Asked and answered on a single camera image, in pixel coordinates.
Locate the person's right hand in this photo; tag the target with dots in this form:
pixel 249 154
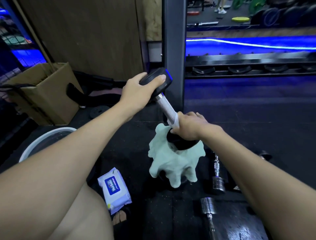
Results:
pixel 195 127

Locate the white wet wipe sheet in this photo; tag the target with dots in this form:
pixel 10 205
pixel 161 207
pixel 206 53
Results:
pixel 174 122

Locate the yellow weight plate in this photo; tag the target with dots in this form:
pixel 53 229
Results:
pixel 240 19

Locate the black padded bench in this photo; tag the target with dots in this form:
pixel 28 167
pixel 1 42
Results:
pixel 98 99

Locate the light green cloth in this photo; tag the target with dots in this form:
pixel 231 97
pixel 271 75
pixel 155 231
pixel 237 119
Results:
pixel 172 165

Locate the small black weight plate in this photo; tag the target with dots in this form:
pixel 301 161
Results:
pixel 98 111

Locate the green weight plate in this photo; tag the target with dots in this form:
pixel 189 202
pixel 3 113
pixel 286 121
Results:
pixel 256 6
pixel 237 3

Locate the person's left leg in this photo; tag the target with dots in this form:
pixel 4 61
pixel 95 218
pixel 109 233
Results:
pixel 84 217

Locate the black left sandal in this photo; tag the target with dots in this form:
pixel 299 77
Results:
pixel 123 230

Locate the glowing white light strip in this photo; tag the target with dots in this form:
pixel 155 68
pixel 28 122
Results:
pixel 247 44

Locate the person's right forearm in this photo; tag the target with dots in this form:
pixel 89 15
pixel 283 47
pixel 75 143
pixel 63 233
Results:
pixel 266 192

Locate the steel barbell bar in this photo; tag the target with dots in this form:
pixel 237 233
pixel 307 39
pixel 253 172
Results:
pixel 205 23

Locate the red weight plate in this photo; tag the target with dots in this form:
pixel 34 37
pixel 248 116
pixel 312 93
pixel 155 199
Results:
pixel 193 13

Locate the large chrome dumbbell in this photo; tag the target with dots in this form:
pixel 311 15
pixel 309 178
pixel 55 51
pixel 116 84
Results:
pixel 208 205

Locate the white blue wet wipes pack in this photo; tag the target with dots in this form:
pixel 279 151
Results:
pixel 118 200

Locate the row of black bumper plates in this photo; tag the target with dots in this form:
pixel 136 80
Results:
pixel 284 16

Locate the dark metal rack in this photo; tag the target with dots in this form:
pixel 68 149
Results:
pixel 247 60

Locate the white rimmed basin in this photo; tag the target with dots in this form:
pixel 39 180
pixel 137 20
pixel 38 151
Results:
pixel 42 143

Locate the person's left forearm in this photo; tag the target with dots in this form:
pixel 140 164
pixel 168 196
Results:
pixel 61 173

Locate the brown cardboard box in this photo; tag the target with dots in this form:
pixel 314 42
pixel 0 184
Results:
pixel 56 103

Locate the small chrome dumbbell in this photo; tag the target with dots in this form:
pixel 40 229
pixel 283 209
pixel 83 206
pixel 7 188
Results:
pixel 218 184

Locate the person's left hand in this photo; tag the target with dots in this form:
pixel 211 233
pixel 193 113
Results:
pixel 135 96

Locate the thin wooden stick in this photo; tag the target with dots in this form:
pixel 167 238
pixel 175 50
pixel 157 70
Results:
pixel 34 37

